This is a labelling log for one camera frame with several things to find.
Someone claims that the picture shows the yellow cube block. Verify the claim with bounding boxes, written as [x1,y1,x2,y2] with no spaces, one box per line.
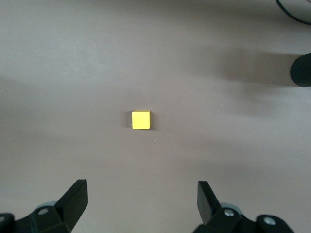
[131,110,151,131]

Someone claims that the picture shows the black looping cable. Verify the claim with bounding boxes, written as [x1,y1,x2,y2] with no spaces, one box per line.
[275,0,311,25]

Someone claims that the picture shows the black cylindrical pole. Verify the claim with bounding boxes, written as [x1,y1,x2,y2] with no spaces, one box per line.
[290,52,311,87]

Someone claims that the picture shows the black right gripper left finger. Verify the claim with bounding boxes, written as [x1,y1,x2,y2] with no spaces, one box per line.
[0,179,88,233]

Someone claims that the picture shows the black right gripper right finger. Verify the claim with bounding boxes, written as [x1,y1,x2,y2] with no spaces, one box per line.
[193,181,296,233]

